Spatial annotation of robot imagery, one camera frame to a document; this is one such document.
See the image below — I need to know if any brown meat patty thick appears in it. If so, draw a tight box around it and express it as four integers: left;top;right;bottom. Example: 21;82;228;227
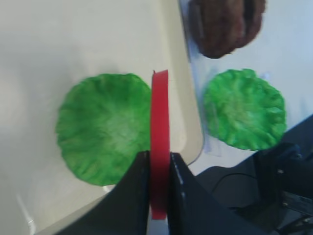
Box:
197;0;266;59

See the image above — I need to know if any white rectangular metal tray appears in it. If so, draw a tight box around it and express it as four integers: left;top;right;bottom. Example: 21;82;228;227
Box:
0;0;202;235

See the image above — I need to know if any green lettuce leaf standing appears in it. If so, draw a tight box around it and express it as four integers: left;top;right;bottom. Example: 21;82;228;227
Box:
203;69;287;151

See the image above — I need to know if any green lettuce leaf on tray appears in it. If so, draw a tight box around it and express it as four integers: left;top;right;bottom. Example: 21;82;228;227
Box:
55;73;151;186

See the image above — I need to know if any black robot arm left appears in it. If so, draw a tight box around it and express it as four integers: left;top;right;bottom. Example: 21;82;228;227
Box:
61;142;313;235

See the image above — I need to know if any red tomato slice thin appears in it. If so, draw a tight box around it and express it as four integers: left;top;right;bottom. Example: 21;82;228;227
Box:
150;70;170;220

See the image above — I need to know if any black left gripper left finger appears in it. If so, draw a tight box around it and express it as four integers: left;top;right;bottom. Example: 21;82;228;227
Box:
58;151;150;235

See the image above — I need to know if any brown meat patty thin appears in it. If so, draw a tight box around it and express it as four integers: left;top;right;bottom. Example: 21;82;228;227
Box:
188;0;206;51

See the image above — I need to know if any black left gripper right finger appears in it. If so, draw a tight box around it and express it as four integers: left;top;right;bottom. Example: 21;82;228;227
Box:
168;153;276;235

